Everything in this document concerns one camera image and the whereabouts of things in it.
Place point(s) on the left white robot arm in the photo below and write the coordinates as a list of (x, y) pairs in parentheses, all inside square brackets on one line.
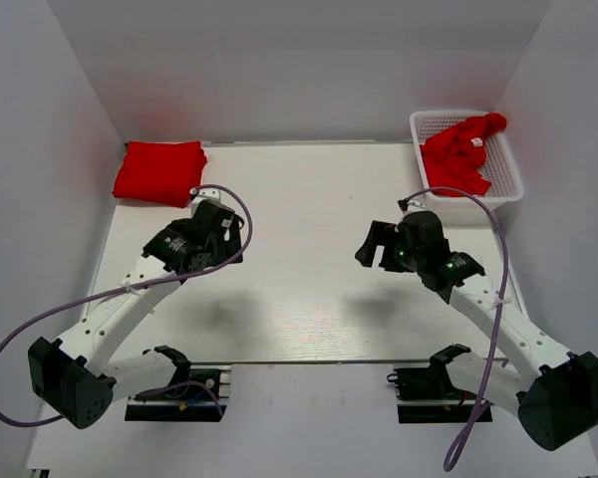
[(76, 373)]

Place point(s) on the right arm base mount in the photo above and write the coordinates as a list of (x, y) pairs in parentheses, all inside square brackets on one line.
[(421, 401)]

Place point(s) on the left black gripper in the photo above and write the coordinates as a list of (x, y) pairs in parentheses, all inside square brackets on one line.
[(231, 239)]

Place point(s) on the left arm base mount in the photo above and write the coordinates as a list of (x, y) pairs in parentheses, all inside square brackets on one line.
[(189, 404)]

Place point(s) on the folded red t shirt stack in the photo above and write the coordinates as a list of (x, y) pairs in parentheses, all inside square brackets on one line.
[(161, 173)]

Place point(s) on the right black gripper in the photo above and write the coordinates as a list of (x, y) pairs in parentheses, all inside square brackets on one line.
[(386, 247)]

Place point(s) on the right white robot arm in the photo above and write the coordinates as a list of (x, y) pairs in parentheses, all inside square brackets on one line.
[(550, 389)]

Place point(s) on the white plastic basket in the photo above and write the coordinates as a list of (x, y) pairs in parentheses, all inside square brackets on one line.
[(500, 168)]

